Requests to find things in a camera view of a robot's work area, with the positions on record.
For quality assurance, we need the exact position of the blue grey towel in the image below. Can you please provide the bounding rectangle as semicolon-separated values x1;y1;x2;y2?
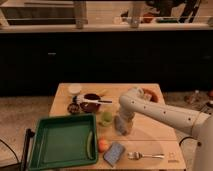
114;115;133;136

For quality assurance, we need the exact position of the dark brown bowl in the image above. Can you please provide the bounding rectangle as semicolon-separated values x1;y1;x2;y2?
80;93;100;113

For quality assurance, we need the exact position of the orange fruit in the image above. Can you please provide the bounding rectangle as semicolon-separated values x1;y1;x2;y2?
98;137;109;153

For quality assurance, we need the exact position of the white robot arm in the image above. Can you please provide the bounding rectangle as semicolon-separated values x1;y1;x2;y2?
119;87;213;171

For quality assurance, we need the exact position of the white dish brush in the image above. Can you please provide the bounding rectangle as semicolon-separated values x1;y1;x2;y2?
72;95;112;104

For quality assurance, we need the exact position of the small dark round object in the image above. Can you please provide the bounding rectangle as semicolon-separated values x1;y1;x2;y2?
67;103;80;115

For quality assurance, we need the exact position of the green cup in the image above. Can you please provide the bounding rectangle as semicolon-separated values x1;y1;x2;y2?
99;112;113;127

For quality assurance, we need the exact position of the silver fork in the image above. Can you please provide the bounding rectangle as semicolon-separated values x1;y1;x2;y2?
127;152;165;160

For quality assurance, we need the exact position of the green cucumber in tray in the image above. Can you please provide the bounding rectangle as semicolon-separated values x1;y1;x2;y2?
86;131;93;160

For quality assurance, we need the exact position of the blue sponge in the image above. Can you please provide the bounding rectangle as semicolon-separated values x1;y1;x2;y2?
103;142;125;167

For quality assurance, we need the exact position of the black chair frame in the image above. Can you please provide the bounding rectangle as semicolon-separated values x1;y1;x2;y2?
0;129;35;171

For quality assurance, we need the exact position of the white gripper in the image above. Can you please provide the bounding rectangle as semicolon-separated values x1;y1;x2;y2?
120;115;133;131

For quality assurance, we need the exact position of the black cable right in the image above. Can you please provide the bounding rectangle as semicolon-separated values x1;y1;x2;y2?
178;136;198;148

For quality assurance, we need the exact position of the green plastic tray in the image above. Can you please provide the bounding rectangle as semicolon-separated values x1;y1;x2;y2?
28;114;98;171

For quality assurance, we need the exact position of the orange bowl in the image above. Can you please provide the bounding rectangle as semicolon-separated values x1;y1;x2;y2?
142;89;158;102

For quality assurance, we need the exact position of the wooden table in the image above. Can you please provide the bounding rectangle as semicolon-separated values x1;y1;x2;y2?
49;83;186;171

